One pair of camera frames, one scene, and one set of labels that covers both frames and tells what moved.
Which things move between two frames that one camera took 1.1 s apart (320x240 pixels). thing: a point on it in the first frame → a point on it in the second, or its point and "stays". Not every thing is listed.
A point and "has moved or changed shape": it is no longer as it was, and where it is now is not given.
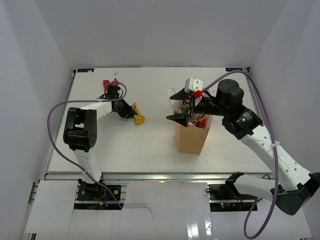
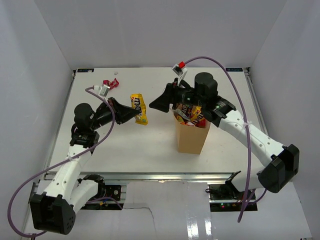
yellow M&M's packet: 139,118 has moved or changed shape
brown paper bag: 191,139 stays
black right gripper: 182,118 → 170,96
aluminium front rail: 141,176 stays
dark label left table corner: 85,70 stays
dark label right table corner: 231,69 stays
